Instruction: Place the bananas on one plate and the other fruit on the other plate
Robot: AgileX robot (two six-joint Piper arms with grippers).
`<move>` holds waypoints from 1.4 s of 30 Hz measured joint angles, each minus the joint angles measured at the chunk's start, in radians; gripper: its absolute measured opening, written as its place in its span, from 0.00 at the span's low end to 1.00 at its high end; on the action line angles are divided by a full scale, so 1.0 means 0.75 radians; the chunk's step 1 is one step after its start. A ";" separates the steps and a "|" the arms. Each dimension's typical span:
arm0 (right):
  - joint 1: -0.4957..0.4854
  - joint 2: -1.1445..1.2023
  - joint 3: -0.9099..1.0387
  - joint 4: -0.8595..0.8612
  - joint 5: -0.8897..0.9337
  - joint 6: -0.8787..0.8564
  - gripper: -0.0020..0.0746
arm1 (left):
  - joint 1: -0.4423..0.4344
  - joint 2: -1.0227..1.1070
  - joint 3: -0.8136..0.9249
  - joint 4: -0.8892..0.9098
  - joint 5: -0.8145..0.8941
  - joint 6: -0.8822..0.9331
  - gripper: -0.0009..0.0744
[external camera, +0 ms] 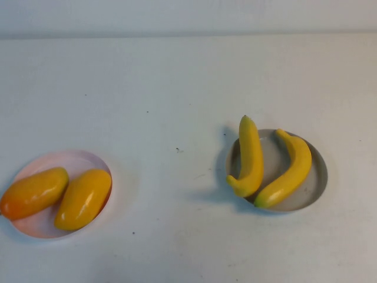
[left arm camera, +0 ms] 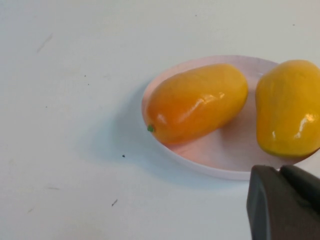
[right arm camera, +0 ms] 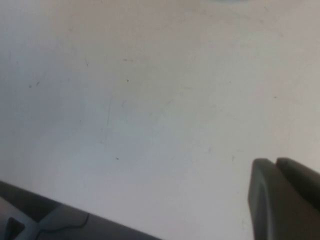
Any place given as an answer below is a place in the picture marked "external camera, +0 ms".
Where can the yellow banana hooked stem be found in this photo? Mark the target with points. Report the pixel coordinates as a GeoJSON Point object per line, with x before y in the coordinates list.
{"type": "Point", "coordinates": [250, 153]}

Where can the yellow banana green tip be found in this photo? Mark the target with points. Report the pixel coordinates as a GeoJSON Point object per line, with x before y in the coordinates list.
{"type": "Point", "coordinates": [294, 168]}

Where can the yellow mango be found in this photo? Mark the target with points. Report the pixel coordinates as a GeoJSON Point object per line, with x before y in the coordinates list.
{"type": "Point", "coordinates": [82, 200]}

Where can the mango with orange end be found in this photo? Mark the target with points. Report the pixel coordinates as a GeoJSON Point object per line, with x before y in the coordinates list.
{"type": "Point", "coordinates": [32, 194]}

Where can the pink round plate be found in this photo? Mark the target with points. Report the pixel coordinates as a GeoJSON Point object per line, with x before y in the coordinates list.
{"type": "Point", "coordinates": [82, 160]}

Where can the grey-blue round plate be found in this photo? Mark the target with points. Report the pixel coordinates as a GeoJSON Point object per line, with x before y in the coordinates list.
{"type": "Point", "coordinates": [312, 188]}

